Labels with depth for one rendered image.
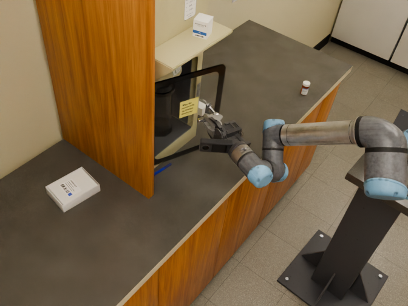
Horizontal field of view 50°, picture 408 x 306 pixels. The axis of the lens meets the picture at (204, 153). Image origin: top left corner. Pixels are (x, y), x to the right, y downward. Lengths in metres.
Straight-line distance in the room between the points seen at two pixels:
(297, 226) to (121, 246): 1.56
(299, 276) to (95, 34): 1.84
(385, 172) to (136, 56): 0.77
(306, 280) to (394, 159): 1.48
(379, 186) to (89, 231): 0.97
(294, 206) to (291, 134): 1.54
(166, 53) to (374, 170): 0.71
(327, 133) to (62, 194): 0.96
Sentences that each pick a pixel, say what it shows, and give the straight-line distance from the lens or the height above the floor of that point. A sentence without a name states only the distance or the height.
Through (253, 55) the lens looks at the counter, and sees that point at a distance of 2.50.
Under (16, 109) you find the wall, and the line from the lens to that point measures 1.76.
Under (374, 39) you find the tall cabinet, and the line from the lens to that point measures 4.53.
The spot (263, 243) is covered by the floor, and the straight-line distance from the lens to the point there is 2.77.
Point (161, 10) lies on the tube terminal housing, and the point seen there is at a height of 1.62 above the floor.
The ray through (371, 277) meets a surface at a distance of 2.85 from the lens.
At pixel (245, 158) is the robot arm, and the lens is 1.47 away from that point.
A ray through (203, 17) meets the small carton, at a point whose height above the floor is 1.57.
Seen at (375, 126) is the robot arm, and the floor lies 1.47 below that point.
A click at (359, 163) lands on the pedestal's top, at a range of 2.02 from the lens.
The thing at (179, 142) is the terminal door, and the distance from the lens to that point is 1.72.
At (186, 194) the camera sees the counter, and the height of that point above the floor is 0.94.
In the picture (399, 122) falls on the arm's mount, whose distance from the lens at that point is 1.98.
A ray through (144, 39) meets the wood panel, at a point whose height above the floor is 1.63.
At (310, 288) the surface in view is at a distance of 2.68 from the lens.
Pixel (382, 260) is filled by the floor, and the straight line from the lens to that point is 2.97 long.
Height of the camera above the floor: 2.27
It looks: 46 degrees down
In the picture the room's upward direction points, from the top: 7 degrees clockwise
